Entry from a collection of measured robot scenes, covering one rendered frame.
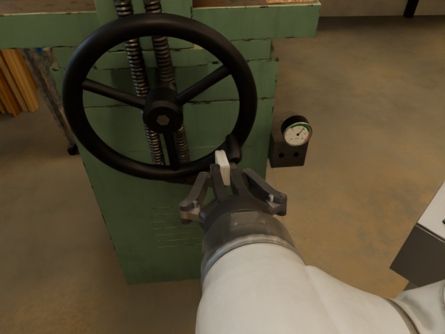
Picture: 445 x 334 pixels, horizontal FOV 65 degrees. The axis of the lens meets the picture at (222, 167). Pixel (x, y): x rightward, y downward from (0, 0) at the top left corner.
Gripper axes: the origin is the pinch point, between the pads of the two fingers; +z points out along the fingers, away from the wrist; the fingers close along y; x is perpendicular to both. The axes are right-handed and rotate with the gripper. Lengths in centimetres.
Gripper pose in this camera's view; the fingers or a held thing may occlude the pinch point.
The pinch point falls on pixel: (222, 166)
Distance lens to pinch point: 53.2
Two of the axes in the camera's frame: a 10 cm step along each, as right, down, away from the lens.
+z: -1.1, -3.8, 9.2
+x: 0.3, 9.2, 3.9
